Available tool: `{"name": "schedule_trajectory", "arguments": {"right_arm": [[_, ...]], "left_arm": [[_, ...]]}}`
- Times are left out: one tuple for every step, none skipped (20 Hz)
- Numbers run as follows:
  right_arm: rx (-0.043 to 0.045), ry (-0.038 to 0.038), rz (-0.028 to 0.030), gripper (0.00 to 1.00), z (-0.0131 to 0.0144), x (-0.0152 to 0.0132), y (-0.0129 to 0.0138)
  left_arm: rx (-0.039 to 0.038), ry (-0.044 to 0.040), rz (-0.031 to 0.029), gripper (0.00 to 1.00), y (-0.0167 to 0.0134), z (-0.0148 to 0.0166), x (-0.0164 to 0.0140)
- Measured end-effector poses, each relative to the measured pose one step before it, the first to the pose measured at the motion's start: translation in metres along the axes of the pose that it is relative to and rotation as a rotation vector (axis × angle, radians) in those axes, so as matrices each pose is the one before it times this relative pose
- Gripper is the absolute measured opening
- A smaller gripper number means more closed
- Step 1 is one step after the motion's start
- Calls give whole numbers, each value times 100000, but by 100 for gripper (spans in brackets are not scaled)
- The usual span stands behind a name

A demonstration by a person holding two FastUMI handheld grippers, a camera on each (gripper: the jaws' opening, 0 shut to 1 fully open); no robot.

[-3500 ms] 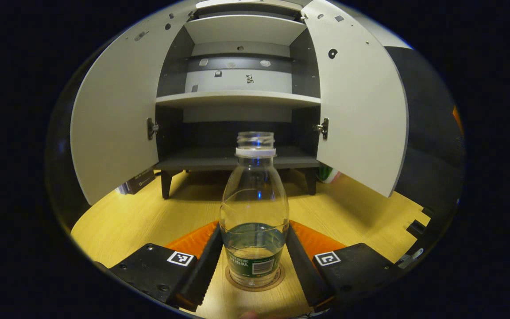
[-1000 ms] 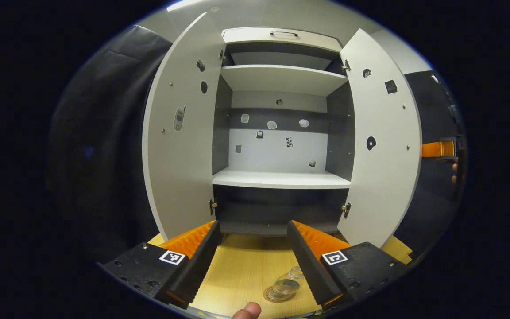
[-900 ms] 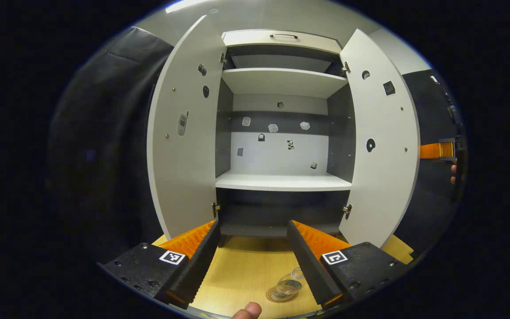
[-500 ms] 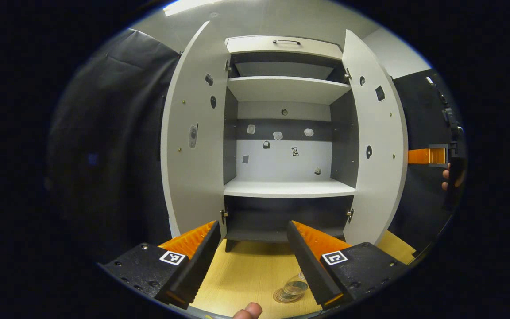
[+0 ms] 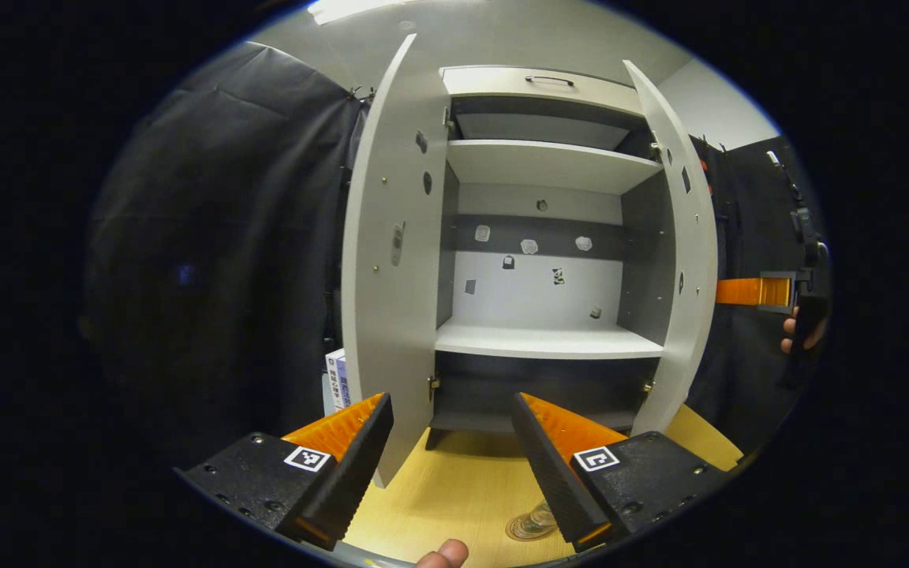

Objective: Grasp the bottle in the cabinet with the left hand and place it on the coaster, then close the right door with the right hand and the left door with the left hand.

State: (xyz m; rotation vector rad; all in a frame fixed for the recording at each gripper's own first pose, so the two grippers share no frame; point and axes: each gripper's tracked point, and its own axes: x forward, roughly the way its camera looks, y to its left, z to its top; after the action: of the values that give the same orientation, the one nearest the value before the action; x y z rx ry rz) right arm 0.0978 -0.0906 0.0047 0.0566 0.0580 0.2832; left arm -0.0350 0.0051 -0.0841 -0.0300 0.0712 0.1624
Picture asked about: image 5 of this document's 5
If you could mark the black backdrop cloth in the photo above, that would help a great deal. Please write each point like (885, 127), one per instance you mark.
(746, 371)
(210, 237)

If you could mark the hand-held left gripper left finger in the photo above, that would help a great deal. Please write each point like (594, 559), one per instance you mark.
(352, 465)

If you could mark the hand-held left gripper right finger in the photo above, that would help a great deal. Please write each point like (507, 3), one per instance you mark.
(549, 473)

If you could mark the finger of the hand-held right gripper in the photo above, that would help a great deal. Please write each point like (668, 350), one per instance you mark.
(746, 291)

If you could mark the white and blue box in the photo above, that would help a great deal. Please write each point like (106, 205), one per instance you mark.
(336, 383)

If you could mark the dark metal stand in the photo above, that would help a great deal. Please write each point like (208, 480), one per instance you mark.
(800, 217)

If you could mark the white cabinet door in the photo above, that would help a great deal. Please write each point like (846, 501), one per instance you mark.
(695, 237)
(387, 331)

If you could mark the white and grey cabinet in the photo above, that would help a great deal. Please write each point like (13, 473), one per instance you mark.
(549, 166)

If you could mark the ceiling light panel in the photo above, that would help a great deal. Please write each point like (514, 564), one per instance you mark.
(352, 9)

